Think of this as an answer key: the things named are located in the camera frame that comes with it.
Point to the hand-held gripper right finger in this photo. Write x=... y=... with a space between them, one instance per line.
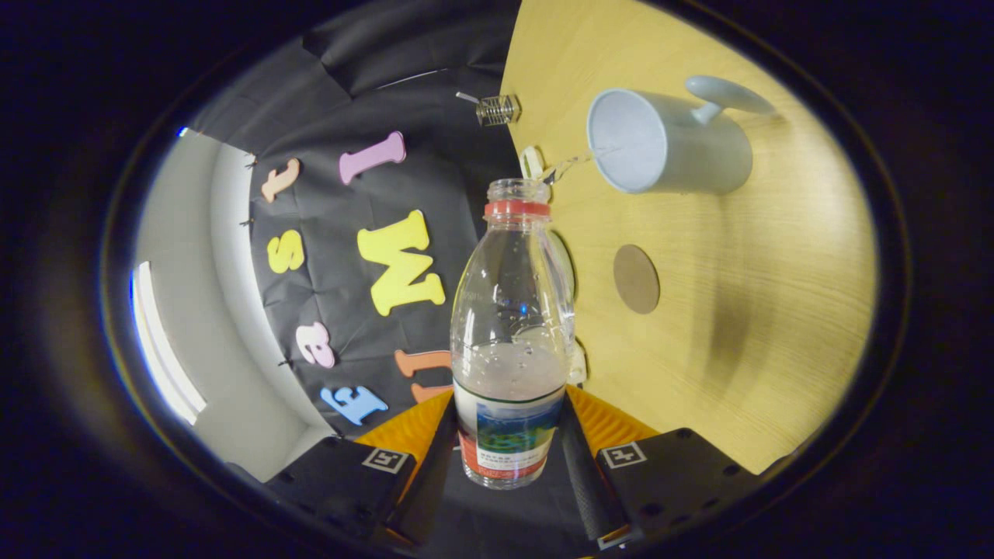
x=675 y=473

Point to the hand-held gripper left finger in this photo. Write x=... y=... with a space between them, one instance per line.
x=342 y=485

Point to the round brown coaster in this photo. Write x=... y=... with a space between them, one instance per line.
x=637 y=279

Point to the clear plastic juice bottle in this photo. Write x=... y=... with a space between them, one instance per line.
x=512 y=341

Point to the white cup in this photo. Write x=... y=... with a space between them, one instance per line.
x=683 y=151

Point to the white toaster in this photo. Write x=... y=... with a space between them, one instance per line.
x=579 y=365

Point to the wooden table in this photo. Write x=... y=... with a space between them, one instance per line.
x=761 y=326

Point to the long ceiling light panel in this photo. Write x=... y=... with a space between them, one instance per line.
x=167 y=349

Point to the white divided dish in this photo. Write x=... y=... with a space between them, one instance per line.
x=530 y=163

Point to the black backdrop cloth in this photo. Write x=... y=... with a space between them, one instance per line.
x=334 y=101

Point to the small clear square jar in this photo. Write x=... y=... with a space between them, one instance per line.
x=497 y=110

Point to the small metal spoon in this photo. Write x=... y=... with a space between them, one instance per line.
x=467 y=97

